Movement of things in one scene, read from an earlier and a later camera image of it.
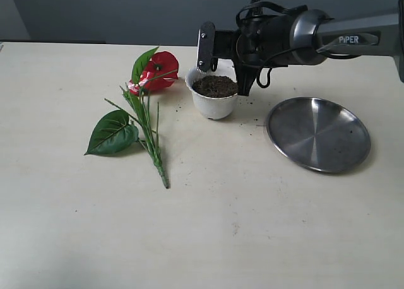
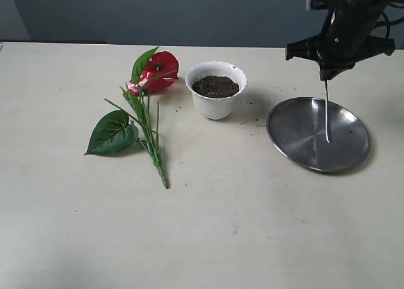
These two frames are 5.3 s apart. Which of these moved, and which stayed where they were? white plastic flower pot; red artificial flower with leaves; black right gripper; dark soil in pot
Moved: black right gripper
Stayed: dark soil in pot; white plastic flower pot; red artificial flower with leaves
